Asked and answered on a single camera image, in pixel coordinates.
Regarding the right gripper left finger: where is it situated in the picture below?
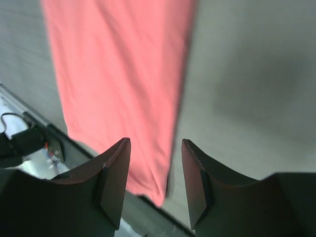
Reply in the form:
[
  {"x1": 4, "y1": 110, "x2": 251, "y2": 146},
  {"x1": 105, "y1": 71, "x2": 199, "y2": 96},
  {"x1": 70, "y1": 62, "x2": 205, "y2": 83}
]
[{"x1": 0, "y1": 138, "x2": 131, "y2": 237}]

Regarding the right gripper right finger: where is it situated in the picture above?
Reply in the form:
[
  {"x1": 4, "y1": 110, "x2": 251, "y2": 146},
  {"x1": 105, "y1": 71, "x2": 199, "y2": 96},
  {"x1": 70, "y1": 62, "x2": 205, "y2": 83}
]
[{"x1": 181, "y1": 139, "x2": 316, "y2": 237}]

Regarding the coral red t shirt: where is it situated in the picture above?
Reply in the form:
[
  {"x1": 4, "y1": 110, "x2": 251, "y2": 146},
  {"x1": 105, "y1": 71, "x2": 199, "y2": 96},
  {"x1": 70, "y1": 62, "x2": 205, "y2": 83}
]
[{"x1": 41, "y1": 0, "x2": 196, "y2": 206}]

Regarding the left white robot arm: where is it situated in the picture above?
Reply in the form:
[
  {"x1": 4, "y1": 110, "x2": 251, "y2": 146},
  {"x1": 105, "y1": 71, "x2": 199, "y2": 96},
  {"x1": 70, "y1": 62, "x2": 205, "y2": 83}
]
[{"x1": 0, "y1": 112, "x2": 65, "y2": 168}]

